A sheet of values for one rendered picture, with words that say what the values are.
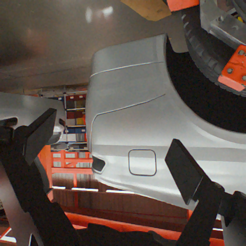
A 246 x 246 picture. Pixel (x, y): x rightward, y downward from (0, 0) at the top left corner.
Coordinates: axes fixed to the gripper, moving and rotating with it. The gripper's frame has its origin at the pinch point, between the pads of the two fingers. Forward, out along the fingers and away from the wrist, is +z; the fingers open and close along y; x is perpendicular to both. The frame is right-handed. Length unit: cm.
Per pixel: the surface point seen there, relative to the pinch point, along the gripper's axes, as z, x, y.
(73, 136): 554, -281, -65
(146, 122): 81, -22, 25
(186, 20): 48, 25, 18
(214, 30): 39, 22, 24
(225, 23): 34.1, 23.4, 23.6
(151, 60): 92, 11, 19
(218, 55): 40, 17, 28
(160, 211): 736, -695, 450
